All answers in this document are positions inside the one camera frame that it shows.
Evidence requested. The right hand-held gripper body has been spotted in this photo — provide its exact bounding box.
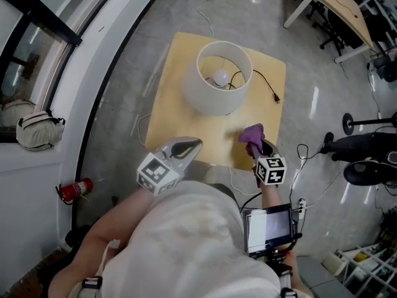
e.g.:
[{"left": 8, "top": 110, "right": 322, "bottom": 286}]
[{"left": 254, "top": 155, "right": 286, "bottom": 186}]

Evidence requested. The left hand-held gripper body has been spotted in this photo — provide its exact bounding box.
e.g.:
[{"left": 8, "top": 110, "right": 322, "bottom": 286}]
[{"left": 136, "top": 149, "right": 186, "bottom": 197}]

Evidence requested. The purple cloth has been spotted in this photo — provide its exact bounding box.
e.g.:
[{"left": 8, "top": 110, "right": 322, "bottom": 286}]
[{"left": 238, "top": 123, "right": 266, "bottom": 155}]

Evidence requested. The white table lamp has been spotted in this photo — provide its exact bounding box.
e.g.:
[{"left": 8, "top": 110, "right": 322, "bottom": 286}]
[{"left": 181, "top": 40, "right": 254, "bottom": 117}]

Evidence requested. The person's right forearm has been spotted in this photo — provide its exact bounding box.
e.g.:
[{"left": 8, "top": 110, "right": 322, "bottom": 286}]
[{"left": 259, "top": 183, "right": 313, "bottom": 298}]

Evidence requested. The person's left forearm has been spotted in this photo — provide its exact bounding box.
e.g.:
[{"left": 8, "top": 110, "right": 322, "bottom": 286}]
[{"left": 82, "top": 186, "right": 156, "bottom": 254}]

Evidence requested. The wooden desk with white legs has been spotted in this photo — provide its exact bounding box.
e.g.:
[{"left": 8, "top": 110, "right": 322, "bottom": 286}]
[{"left": 283, "top": 0, "right": 375, "bottom": 64}]

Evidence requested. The low wooden table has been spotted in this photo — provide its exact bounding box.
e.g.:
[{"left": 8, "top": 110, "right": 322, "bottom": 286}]
[{"left": 145, "top": 32, "right": 287, "bottom": 172}]

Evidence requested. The small black monitor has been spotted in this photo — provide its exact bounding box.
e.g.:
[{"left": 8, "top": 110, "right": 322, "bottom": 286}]
[{"left": 241, "top": 203, "right": 303, "bottom": 259}]

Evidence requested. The person in white shirt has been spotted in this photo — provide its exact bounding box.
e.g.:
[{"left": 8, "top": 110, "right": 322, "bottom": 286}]
[{"left": 69, "top": 180, "right": 282, "bottom": 298}]

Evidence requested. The black light stand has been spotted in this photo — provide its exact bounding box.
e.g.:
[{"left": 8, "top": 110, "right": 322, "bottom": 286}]
[{"left": 342, "top": 112, "right": 397, "bottom": 135}]

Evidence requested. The red fire extinguisher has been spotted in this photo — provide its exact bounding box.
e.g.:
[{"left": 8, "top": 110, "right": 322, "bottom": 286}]
[{"left": 55, "top": 178, "right": 94, "bottom": 205}]

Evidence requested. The black low chair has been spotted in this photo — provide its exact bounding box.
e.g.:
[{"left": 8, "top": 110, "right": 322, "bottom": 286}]
[{"left": 343, "top": 160, "right": 397, "bottom": 187}]

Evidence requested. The black bag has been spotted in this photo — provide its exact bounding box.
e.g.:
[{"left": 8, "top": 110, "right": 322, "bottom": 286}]
[{"left": 63, "top": 223, "right": 94, "bottom": 251}]

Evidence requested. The beige backpack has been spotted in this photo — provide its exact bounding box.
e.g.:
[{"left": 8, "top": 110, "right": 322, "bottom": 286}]
[{"left": 16, "top": 110, "right": 66, "bottom": 151}]

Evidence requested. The black office chair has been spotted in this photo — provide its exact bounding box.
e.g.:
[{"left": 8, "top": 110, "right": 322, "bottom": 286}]
[
  {"left": 319, "top": 11, "right": 347, "bottom": 57},
  {"left": 306, "top": 0, "right": 326, "bottom": 20}
]

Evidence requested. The white storage rack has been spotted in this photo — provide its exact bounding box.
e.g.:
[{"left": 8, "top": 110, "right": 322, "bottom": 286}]
[{"left": 321, "top": 243, "right": 397, "bottom": 298}]

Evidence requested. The black floor cable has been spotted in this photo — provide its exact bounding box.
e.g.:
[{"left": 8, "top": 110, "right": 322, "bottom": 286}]
[{"left": 290, "top": 143, "right": 325, "bottom": 204}]

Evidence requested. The black rig cable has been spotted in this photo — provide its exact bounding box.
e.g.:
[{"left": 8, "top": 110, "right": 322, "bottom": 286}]
[{"left": 240, "top": 192, "right": 263, "bottom": 209}]

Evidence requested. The black lamp power cord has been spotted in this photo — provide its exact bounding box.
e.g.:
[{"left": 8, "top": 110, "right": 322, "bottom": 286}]
[{"left": 228, "top": 69, "right": 282, "bottom": 104}]

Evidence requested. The harness strap with buckle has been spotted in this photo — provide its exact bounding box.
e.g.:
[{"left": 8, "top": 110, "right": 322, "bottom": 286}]
[{"left": 81, "top": 239, "right": 122, "bottom": 291}]

